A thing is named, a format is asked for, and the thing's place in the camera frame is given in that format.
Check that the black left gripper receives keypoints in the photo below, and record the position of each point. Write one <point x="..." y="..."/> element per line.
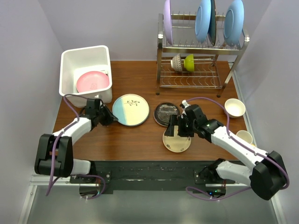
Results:
<point x="110" y="117"/>

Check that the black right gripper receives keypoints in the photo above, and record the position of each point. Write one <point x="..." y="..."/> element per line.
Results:
<point x="174" y="121"/>

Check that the blue and cream plate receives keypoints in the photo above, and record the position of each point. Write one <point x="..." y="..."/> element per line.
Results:
<point x="131" y="109"/>

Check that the pink plate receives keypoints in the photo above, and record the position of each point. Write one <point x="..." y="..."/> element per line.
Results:
<point x="93" y="80"/>

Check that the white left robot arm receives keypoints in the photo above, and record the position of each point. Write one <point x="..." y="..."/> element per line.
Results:
<point x="54" y="156"/>

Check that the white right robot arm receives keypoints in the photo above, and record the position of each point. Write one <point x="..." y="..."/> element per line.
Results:
<point x="263" y="172"/>

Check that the white plastic bin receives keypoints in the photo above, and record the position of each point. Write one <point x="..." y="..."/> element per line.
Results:
<point x="76" y="62"/>

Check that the cream floral small plate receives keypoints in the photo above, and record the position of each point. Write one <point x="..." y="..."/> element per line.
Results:
<point x="176" y="143"/>

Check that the black glossy plate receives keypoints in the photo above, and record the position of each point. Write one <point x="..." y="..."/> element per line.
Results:
<point x="163" y="112"/>

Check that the cream bowl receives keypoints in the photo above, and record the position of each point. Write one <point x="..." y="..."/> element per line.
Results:
<point x="235" y="108"/>

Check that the patterned ceramic bowl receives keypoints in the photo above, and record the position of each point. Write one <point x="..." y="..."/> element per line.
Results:
<point x="176" y="63"/>

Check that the metal dish rack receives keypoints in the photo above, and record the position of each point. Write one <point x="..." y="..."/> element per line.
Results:
<point x="214" y="64"/>

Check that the green bowl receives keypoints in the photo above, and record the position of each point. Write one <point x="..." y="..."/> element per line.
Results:
<point x="189" y="63"/>

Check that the yellow mug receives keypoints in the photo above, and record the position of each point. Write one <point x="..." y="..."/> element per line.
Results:
<point x="245" y="135"/>

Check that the dark teal plate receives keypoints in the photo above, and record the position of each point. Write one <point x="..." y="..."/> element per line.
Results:
<point x="212" y="25"/>

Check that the light blue plate left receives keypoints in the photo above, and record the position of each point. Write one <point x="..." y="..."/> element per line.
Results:
<point x="202" y="20"/>

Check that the light blue plate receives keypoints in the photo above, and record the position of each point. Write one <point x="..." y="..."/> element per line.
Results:
<point x="202" y="20"/>
<point x="233" y="23"/>

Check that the lilac plate in rack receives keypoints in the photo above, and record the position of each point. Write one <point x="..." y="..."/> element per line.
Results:
<point x="168" y="21"/>

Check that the light blue plate right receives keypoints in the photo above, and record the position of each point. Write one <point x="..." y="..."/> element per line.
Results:
<point x="233" y="23"/>

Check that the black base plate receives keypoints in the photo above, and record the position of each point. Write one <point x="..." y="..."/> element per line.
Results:
<point x="150" y="175"/>

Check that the aluminium rail frame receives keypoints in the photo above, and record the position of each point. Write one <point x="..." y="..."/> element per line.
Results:
<point x="61" y="206"/>

